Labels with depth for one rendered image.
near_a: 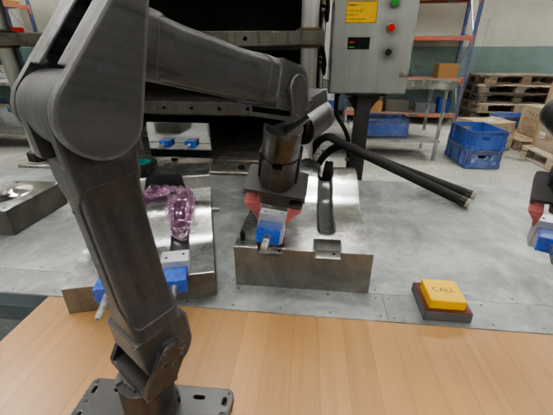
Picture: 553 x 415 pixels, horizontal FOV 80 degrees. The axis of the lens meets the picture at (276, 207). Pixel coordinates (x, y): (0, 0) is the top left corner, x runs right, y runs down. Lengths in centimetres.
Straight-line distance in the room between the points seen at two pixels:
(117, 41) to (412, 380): 53
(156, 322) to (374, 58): 122
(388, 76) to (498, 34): 635
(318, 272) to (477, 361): 28
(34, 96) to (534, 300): 80
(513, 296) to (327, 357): 40
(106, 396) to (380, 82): 127
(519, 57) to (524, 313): 727
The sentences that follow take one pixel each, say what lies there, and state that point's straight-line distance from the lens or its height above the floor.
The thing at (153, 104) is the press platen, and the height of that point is 103.
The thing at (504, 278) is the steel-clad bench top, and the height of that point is 80.
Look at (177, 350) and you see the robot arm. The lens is 42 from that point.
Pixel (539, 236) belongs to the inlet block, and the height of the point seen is 94.
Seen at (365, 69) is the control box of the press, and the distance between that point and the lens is 140.
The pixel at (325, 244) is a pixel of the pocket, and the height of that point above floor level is 88.
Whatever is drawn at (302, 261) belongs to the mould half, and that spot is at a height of 87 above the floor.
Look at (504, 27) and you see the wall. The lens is 774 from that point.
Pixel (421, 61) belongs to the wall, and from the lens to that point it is 739.
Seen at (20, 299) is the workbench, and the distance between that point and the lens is 84.
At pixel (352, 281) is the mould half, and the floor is 83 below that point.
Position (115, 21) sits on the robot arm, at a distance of 28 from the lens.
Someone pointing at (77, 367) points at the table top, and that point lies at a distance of 62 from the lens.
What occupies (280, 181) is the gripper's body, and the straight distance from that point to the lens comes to 51.
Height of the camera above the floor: 122
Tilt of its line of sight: 25 degrees down
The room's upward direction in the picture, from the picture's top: straight up
